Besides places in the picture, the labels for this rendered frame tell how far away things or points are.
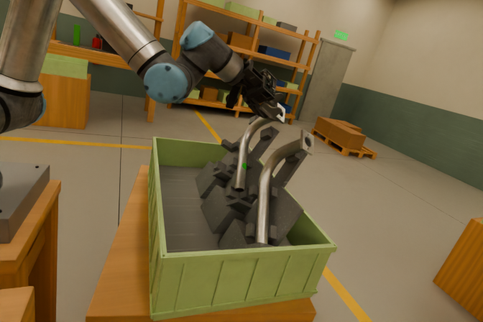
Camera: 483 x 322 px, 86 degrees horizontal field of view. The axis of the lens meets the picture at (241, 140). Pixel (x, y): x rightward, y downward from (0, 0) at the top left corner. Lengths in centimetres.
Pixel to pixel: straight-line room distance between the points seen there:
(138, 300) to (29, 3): 69
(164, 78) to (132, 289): 47
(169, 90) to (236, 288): 45
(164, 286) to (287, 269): 28
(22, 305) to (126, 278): 23
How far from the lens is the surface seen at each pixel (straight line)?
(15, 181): 87
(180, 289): 61
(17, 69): 82
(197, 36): 63
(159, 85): 51
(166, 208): 85
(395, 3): 881
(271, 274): 67
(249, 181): 82
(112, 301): 70
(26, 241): 77
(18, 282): 80
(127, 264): 77
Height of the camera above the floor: 134
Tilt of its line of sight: 18 degrees down
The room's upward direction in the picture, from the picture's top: 14 degrees clockwise
